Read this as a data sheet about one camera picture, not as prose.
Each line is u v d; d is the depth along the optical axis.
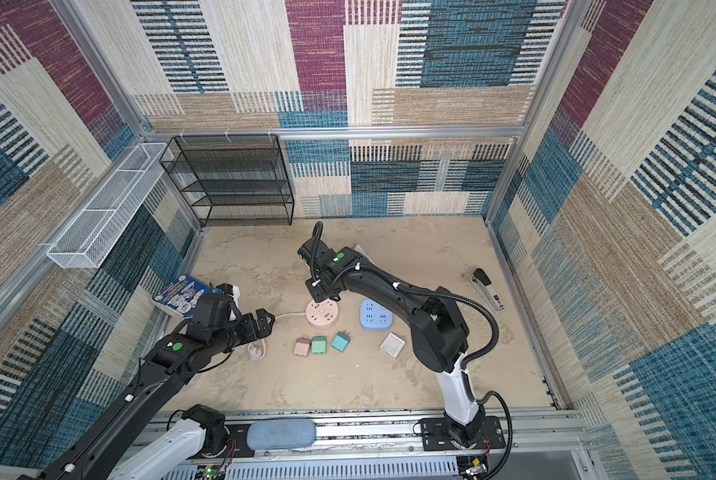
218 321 0.60
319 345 0.88
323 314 0.92
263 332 0.70
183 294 0.97
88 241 0.71
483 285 0.97
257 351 0.85
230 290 0.71
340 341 0.88
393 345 0.85
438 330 0.49
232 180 1.10
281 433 0.71
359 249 1.09
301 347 0.87
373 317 0.92
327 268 0.62
